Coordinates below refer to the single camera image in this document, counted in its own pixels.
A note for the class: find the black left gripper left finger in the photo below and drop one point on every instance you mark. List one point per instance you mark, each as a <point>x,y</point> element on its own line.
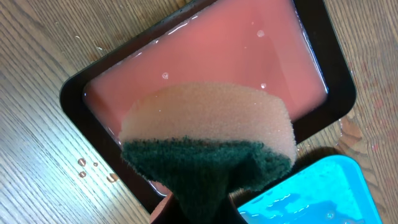
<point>168,211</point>

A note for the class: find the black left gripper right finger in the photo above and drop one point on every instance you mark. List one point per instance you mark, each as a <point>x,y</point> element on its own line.
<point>228,213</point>

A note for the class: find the dark green sponge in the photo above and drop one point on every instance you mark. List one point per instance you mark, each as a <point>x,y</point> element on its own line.
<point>203,141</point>

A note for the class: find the teal plastic tray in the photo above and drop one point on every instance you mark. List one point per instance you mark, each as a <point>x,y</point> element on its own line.
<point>331,190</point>

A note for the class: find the dark red-lined tray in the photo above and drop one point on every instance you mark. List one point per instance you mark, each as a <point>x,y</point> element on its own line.
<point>286,48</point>

